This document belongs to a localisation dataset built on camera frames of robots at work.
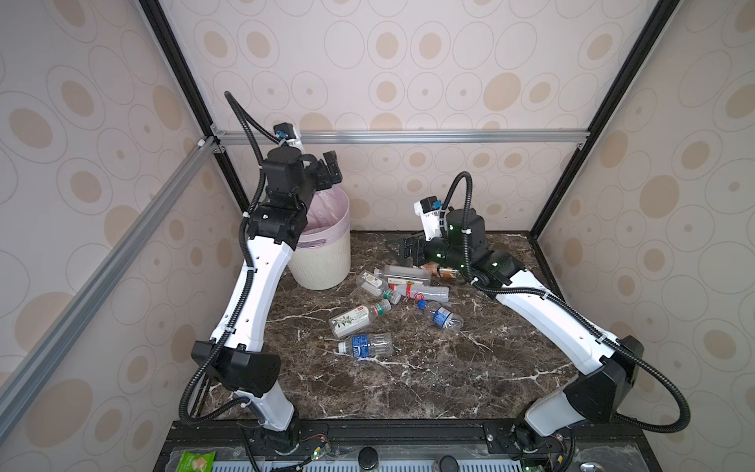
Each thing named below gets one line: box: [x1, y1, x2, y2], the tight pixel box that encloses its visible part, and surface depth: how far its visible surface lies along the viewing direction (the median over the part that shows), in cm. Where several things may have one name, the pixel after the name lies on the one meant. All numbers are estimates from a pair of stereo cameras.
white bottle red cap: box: [388, 284, 451, 302], surface depth 99 cm
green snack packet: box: [174, 450, 217, 472], surface depth 70 cm
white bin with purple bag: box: [288, 185, 351, 291], surface depth 91 cm
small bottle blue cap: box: [416, 298, 465, 333], surface depth 94 cm
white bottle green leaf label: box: [328, 298, 393, 338], surface depth 92 cm
